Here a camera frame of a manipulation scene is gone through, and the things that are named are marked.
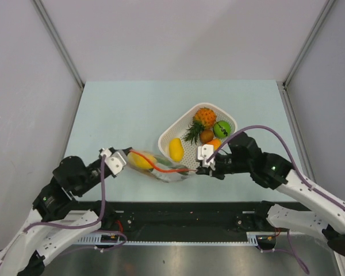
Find yellow mango front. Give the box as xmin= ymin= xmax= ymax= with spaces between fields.
xmin=128 ymin=152 xmax=157 ymax=170

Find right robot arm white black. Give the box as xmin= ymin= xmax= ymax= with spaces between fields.
xmin=196 ymin=132 xmax=345 ymax=257

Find brown kiwi fruit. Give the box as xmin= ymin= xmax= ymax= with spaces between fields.
xmin=200 ymin=129 xmax=214 ymax=144

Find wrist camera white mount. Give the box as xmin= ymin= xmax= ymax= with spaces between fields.
xmin=196 ymin=144 xmax=215 ymax=170
xmin=99 ymin=148 xmax=127 ymax=178

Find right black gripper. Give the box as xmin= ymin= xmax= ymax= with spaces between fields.
xmin=197 ymin=154 xmax=251 ymax=180

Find white plastic basket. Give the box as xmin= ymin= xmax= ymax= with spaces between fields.
xmin=158 ymin=102 xmax=239 ymax=170

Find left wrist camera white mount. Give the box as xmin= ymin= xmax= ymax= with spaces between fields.
xmin=99 ymin=148 xmax=127 ymax=178

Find orange yellow pear fruit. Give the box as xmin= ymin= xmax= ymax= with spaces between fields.
xmin=207 ymin=139 xmax=221 ymax=151

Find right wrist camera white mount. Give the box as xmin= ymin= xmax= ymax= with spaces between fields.
xmin=196 ymin=144 xmax=215 ymax=170

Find left aluminium corner post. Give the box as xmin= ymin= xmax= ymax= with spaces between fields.
xmin=30 ymin=0 xmax=85 ymax=91

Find orange spiky fruit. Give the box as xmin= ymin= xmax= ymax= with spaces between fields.
xmin=183 ymin=107 xmax=217 ymax=144

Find light blue table mat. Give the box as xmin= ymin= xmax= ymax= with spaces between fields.
xmin=66 ymin=80 xmax=298 ymax=202

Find bright green apple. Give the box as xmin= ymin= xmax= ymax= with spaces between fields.
xmin=213 ymin=120 xmax=232 ymax=139

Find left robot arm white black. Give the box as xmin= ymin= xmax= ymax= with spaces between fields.
xmin=0 ymin=148 xmax=131 ymax=275

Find yellow mango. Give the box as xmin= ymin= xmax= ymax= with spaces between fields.
xmin=168 ymin=138 xmax=185 ymax=162
xmin=128 ymin=152 xmax=157 ymax=170

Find white slotted cable duct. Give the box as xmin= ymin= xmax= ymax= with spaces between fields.
xmin=71 ymin=231 xmax=277 ymax=246

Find aluminium corner post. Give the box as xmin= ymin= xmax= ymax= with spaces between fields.
xmin=282 ymin=0 xmax=338 ymax=90
xmin=30 ymin=0 xmax=85 ymax=91

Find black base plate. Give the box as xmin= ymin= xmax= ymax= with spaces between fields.
xmin=74 ymin=201 xmax=308 ymax=242

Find right aluminium corner post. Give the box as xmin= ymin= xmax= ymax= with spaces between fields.
xmin=282 ymin=0 xmax=338 ymax=90

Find clear zip bag red zipper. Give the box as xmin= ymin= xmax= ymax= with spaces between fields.
xmin=128 ymin=149 xmax=196 ymax=183

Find yellow mango rear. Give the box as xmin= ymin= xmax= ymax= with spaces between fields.
xmin=168 ymin=138 xmax=185 ymax=162

